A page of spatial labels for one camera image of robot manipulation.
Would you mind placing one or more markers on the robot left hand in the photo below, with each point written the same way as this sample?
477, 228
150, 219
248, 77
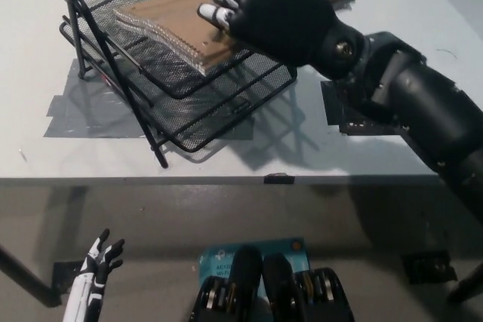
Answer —
94, 273

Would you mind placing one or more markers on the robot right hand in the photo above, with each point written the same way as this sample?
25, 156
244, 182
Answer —
283, 16

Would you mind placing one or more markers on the brown spiral notebook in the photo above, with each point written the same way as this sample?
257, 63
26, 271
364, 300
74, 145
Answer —
170, 24

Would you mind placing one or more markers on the black mesh file tray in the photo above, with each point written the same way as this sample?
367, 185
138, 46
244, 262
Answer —
211, 111

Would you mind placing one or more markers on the black table leg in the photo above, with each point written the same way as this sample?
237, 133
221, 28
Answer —
26, 276

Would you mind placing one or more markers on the large black tape patch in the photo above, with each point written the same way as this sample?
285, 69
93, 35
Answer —
336, 114

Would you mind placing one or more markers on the teal router box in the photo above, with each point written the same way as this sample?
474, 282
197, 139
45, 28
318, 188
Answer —
220, 259

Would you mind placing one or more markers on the grey tape patch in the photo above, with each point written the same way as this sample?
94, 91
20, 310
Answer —
90, 122

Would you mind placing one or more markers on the dark furniture leg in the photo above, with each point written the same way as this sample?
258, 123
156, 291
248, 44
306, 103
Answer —
468, 286

